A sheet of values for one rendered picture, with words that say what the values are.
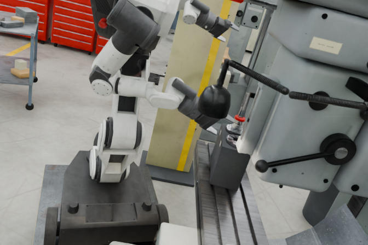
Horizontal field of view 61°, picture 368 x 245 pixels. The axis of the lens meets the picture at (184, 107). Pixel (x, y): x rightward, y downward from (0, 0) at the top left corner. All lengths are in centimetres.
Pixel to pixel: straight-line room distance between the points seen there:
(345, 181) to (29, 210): 209
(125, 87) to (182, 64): 139
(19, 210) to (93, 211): 95
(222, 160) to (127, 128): 43
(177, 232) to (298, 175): 56
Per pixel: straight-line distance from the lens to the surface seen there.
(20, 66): 375
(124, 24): 99
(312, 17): 64
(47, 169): 218
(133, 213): 165
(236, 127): 134
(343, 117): 76
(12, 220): 244
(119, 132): 138
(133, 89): 117
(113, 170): 164
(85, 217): 158
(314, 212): 304
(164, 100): 113
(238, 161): 126
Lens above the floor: 173
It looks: 23 degrees down
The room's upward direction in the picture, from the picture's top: 15 degrees clockwise
